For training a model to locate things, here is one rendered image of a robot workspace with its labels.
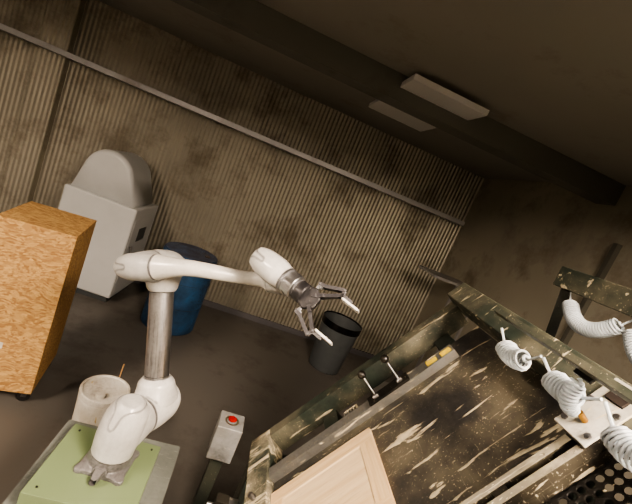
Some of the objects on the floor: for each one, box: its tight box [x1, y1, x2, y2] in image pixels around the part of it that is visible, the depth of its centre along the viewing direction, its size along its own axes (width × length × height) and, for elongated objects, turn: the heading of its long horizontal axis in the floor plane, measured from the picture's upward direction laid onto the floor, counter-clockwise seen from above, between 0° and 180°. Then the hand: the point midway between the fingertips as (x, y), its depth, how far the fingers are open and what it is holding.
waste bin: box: [309, 311, 362, 375], centre depth 478 cm, size 52×52×66 cm
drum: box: [140, 242, 218, 336], centre depth 423 cm, size 61×61×92 cm
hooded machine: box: [58, 149, 158, 302], centre depth 431 cm, size 81×72×164 cm
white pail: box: [72, 364, 130, 426], centre depth 246 cm, size 32×30×47 cm
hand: (342, 325), depth 120 cm, fingers open, 13 cm apart
